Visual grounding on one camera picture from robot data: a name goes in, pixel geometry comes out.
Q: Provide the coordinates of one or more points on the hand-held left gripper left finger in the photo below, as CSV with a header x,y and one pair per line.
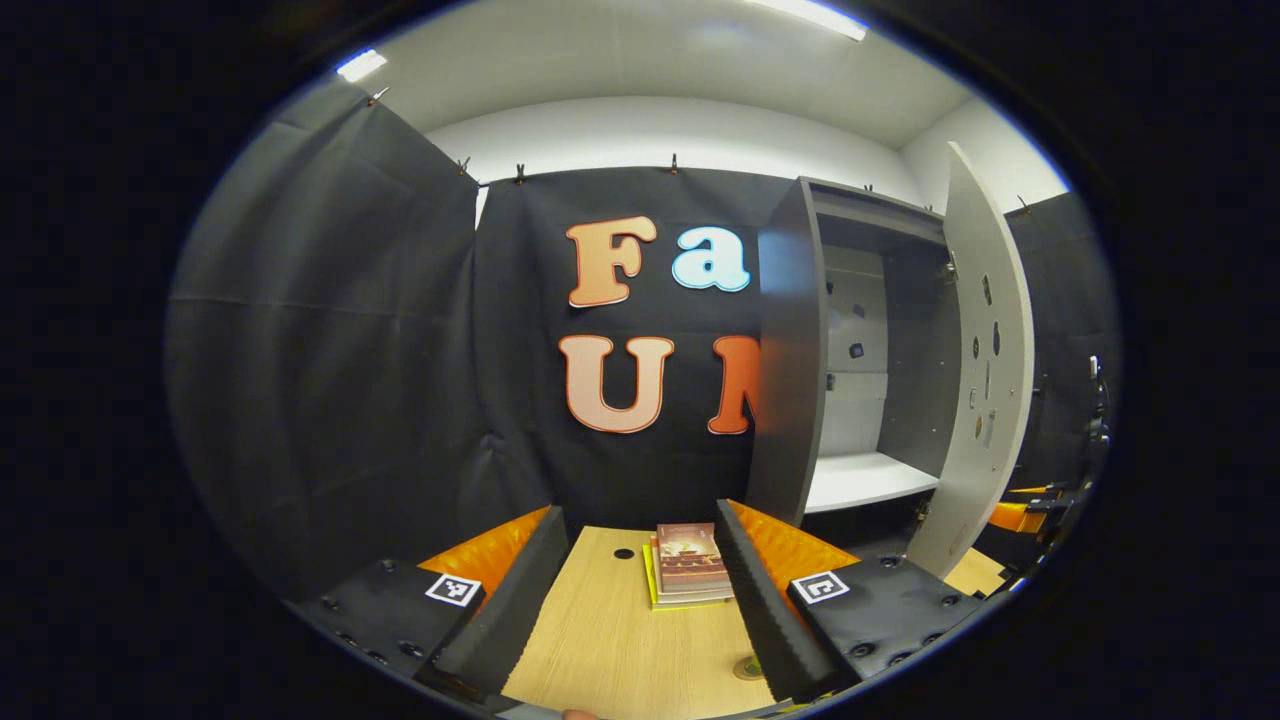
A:
x,y
510,610

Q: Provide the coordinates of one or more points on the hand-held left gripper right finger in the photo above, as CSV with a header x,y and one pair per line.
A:
x,y
765,610

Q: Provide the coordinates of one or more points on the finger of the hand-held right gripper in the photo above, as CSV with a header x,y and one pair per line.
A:
x,y
1028,490
1018,517

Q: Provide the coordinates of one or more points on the metal door hinge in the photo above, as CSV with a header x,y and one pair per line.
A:
x,y
921,511
947,268

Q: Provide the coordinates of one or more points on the grey cabinet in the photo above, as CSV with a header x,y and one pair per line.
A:
x,y
790,380

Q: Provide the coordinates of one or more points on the yellow book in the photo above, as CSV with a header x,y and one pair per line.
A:
x,y
650,585

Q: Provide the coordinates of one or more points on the black backdrop cloth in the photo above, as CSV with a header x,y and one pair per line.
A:
x,y
330,350

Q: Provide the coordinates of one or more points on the row of black cloth clips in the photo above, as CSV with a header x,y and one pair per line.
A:
x,y
519,174

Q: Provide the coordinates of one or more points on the ceiling light panel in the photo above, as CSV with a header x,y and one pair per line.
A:
x,y
361,65
810,16

